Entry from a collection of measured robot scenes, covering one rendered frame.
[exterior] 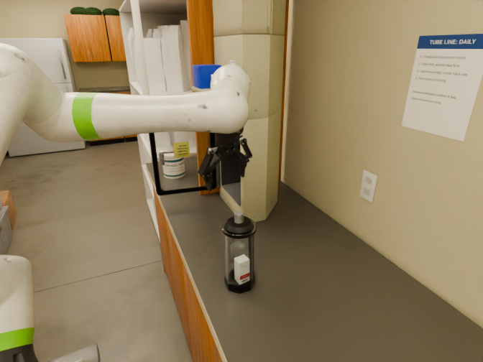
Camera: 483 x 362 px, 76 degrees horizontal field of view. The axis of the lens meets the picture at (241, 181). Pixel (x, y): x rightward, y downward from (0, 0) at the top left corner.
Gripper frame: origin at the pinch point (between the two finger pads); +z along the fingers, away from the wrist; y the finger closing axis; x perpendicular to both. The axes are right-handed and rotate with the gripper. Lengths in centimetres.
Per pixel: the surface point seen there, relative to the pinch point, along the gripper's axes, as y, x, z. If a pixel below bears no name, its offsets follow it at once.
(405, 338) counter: -15, 68, 12
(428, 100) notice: -53, 29, -31
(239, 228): 8.5, 20.7, -0.6
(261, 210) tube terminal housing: -21.7, -1.4, 30.5
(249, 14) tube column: -26, -28, -43
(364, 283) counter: -24, 50, 19
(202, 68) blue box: -16, -43, -19
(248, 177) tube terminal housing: -17.7, -8.4, 14.1
